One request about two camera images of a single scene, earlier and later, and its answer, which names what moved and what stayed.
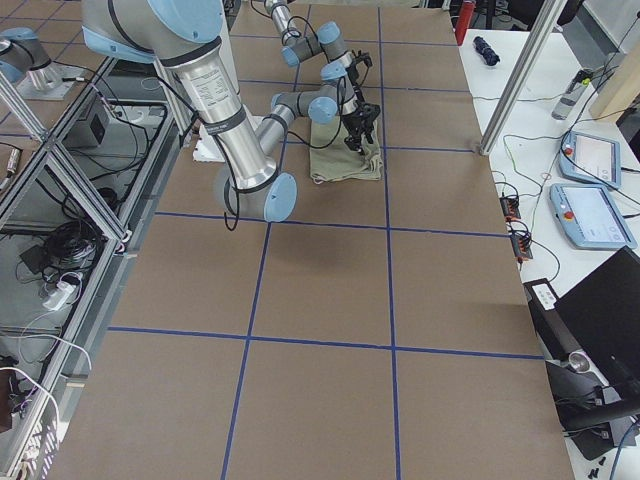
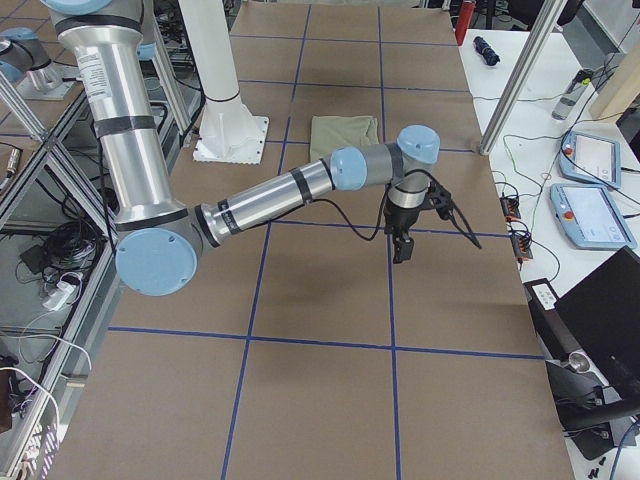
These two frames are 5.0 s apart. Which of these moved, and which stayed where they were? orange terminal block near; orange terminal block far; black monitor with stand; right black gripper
Moved: right black gripper
Stayed: black monitor with stand; orange terminal block near; orange terminal block far
